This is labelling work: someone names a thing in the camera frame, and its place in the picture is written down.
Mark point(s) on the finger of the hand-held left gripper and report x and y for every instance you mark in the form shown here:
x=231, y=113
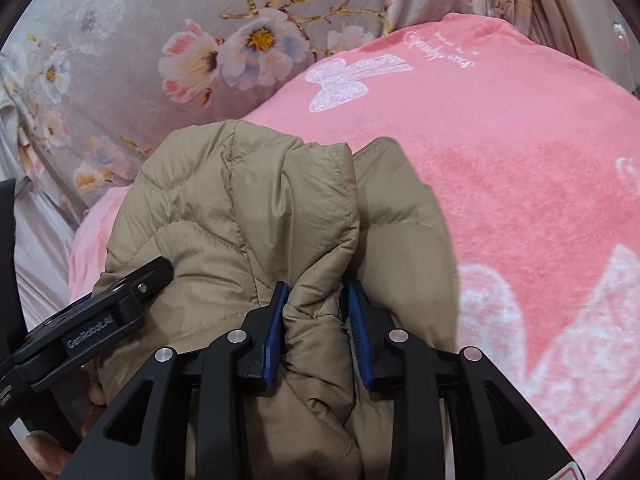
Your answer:
x=145, y=277

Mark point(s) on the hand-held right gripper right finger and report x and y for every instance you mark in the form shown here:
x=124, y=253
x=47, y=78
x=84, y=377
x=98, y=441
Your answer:
x=361, y=345

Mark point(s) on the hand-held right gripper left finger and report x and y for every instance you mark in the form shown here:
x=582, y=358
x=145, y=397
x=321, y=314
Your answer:
x=272, y=340

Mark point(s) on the khaki quilted hooded jacket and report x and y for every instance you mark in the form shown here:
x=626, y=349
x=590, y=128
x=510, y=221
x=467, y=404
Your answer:
x=225, y=220

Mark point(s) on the person's left hand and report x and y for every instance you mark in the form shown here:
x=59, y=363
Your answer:
x=97, y=394

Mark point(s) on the pink fleece blanket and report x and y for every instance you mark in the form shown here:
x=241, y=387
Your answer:
x=500, y=160

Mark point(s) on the grey floral bed sheet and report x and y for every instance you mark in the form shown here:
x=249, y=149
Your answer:
x=150, y=10

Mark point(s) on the beige tufted headboard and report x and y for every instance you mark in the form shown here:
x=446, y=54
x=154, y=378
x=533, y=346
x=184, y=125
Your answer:
x=605, y=55

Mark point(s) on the light grey pleated cloth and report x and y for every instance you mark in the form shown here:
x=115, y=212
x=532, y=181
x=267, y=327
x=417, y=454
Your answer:
x=560, y=10

